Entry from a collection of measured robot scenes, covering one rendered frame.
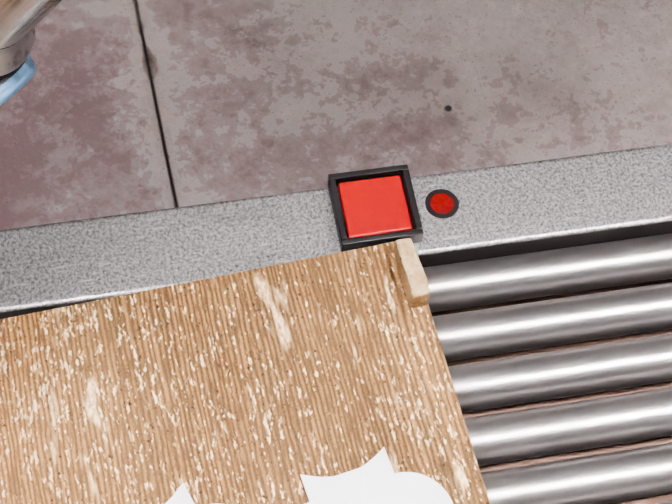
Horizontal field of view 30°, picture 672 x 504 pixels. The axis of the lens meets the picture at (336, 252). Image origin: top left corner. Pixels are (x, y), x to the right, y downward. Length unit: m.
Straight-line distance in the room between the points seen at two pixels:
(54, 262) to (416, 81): 1.35
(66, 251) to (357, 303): 0.27
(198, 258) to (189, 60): 1.29
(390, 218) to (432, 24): 1.36
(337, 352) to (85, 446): 0.22
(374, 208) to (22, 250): 0.32
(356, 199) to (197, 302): 0.18
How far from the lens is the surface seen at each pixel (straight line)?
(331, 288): 1.11
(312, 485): 1.03
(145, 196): 2.25
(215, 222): 1.16
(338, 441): 1.05
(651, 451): 1.12
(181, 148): 2.30
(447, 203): 1.18
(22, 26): 1.02
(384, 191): 1.17
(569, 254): 1.17
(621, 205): 1.22
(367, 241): 1.14
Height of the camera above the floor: 1.93
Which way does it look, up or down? 62 degrees down
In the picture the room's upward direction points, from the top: 5 degrees clockwise
